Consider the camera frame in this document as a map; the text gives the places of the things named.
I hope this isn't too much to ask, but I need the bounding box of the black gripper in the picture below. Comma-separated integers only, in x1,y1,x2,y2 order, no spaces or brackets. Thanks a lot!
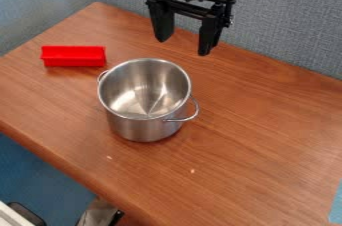
146,0,237,56

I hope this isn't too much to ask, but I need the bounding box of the stainless steel pot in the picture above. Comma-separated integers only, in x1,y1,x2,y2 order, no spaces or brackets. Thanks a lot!
98,58,201,142

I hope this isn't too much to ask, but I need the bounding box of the red rectangular block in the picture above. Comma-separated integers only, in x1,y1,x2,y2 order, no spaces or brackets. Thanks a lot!
40,46,106,67

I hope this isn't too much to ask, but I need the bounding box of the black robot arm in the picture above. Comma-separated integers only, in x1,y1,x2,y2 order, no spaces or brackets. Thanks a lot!
146,0,237,56

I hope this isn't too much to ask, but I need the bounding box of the black object bottom left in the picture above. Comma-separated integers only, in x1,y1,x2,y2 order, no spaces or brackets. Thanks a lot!
8,202,47,226

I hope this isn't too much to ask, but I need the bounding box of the white object bottom left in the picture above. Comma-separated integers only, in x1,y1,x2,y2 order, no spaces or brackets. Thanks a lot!
0,201,35,226

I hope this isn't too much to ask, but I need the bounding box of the grey table leg bracket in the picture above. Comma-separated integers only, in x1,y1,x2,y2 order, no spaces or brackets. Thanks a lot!
75,197,125,226

